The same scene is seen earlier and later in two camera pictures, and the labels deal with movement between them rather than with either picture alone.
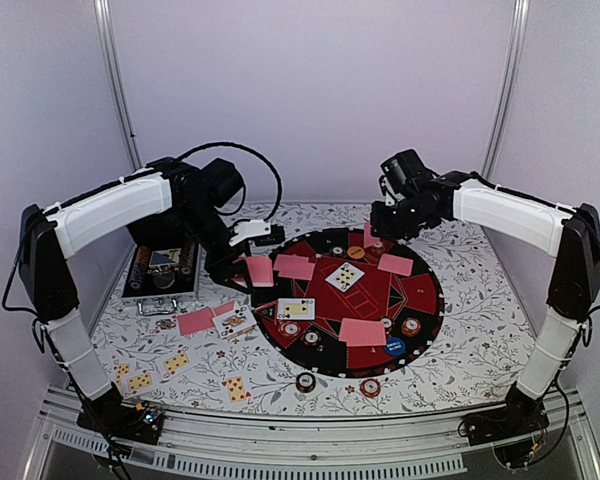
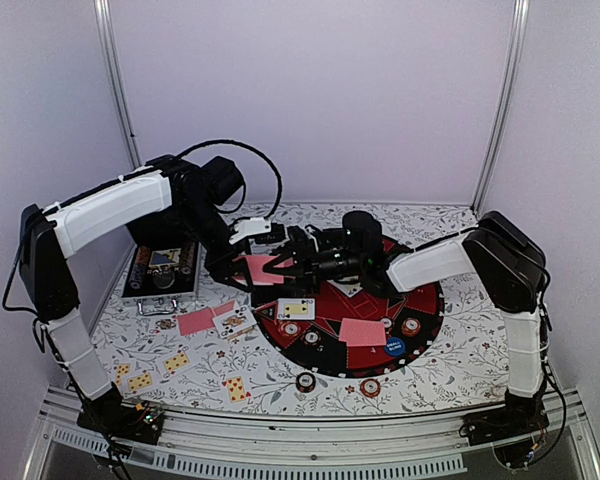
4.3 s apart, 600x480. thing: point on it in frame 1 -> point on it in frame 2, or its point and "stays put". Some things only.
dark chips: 310,337 stays put
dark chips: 388,323 stays put
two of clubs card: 296,309 stays put
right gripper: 378,228 -> 309,261
